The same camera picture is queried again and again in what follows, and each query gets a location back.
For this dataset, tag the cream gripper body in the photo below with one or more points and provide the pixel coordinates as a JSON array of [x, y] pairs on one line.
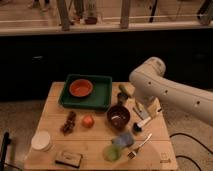
[[155, 108]]

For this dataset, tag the orange apple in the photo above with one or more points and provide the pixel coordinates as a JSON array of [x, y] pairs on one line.
[[87, 121]]

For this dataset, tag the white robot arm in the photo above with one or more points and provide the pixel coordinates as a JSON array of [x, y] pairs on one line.
[[148, 80]]

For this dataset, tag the small dark metal cup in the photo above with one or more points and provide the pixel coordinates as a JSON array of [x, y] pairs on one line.
[[122, 99]]

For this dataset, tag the green plastic cup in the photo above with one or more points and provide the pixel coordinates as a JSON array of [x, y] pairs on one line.
[[112, 153]]

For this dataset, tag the white paper cup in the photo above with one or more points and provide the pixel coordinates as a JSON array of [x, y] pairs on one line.
[[41, 141]]

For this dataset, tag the grey spatula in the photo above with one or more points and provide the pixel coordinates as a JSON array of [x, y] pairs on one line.
[[141, 113]]

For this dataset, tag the yellow banana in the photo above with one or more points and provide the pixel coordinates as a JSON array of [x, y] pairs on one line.
[[139, 106]]

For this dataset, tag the green cucumber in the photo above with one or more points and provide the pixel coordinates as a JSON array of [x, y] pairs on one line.
[[125, 91]]

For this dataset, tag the dark red bowl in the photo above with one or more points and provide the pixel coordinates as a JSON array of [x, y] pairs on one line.
[[118, 117]]

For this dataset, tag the silver fork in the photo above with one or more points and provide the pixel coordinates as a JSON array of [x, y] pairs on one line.
[[135, 151]]

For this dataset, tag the green plastic tray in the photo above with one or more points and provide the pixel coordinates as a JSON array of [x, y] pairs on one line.
[[98, 99]]

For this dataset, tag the orange bowl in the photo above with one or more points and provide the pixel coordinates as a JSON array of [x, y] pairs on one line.
[[80, 88]]

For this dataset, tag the dark grape bunch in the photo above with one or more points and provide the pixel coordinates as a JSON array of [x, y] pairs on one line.
[[69, 124]]

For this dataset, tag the dark rectangular block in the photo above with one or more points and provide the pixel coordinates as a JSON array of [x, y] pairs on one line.
[[68, 158]]

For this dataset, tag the black stand at left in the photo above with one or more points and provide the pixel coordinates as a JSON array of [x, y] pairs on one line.
[[3, 151]]

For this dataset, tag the white handled black brush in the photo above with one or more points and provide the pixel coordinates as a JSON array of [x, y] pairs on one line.
[[137, 127]]

